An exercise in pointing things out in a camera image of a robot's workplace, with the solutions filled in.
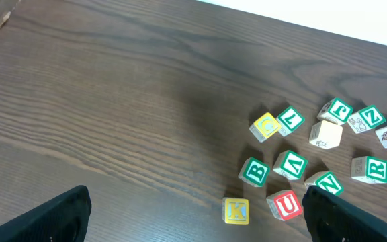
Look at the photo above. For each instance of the yellow block below J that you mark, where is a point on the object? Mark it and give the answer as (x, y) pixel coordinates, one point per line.
(326, 135)

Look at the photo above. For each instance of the green V block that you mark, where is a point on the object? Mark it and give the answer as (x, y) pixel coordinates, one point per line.
(290, 165)

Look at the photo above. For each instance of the green R block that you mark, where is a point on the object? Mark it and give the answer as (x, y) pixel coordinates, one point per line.
(370, 170)

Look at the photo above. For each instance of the green L block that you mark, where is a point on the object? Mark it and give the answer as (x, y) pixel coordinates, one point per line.
(290, 119)

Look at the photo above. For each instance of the yellow Q block left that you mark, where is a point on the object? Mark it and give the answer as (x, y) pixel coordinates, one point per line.
(265, 127)

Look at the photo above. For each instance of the yellow K block left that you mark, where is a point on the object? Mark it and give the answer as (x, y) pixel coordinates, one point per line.
(235, 211)

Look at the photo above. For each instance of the red U block left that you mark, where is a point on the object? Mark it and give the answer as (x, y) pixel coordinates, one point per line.
(284, 205)

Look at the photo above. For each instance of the green Z block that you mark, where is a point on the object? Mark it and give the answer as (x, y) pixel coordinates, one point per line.
(366, 119)

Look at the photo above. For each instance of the green J block left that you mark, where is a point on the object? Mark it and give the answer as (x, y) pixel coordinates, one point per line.
(336, 111)

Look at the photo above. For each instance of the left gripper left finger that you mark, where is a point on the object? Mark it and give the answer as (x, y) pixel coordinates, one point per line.
(63, 218)

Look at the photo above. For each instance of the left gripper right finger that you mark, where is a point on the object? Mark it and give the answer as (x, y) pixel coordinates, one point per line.
(330, 218)

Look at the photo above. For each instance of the green B block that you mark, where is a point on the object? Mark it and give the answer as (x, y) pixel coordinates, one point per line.
(254, 172)

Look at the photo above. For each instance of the green N block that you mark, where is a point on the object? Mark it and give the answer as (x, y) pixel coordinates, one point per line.
(325, 180)

